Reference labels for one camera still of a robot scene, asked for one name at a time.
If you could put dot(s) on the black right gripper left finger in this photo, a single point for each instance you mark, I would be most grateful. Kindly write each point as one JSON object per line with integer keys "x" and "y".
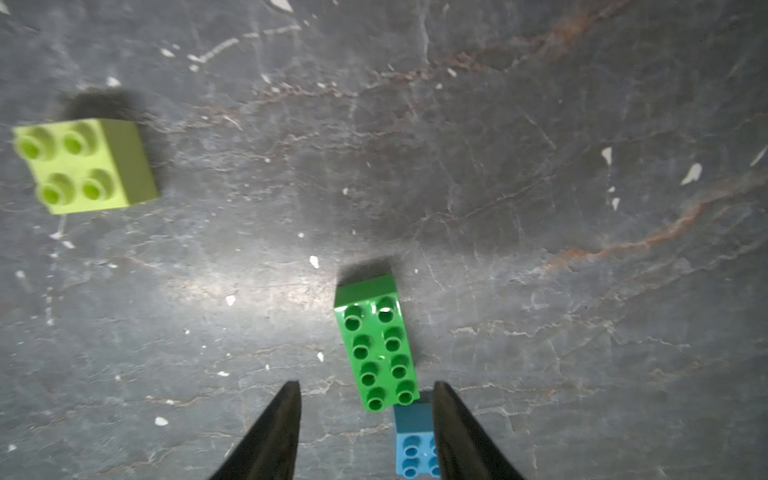
{"x": 269, "y": 449}

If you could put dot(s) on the lime green lego brick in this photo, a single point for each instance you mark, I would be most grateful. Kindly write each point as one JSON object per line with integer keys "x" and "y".
{"x": 86, "y": 165}

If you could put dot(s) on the blue lego brick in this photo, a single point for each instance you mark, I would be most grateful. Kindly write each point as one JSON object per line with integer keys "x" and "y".
{"x": 415, "y": 447}

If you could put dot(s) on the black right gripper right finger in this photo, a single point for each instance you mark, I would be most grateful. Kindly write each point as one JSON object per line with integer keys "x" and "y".
{"x": 464, "y": 449}

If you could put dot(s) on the long green lego brick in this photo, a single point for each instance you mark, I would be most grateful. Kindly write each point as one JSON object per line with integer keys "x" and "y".
{"x": 374, "y": 334}

